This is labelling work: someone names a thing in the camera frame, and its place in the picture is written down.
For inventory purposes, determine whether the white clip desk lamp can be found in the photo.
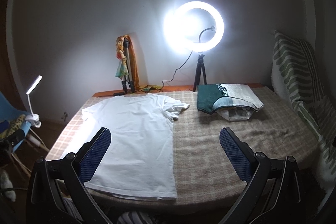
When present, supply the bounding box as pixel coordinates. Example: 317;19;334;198
24;74;51;152

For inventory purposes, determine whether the green striped white cloth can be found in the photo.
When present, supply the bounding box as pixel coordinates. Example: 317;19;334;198
272;30;335;190

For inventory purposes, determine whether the folded green clothes stack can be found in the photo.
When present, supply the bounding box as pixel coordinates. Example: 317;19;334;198
197;84;264;115

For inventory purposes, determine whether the white ring light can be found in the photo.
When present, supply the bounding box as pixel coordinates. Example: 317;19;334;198
163;1;225;55

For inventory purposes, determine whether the beige checkered blanket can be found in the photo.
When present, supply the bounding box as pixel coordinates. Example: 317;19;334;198
47;87;318;210

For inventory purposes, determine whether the white t-shirt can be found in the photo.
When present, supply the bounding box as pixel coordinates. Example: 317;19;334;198
80;93;190;201

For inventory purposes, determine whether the black mini tripod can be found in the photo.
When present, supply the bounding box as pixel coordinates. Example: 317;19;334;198
193;53;207;92

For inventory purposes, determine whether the blue chair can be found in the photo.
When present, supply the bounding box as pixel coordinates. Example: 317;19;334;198
0;92;31;152

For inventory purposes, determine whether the black ring light cable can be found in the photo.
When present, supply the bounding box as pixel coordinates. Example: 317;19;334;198
160;50;195;90

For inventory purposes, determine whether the white folded cloth underneath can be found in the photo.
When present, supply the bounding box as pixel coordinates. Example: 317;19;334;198
217;107;254;122

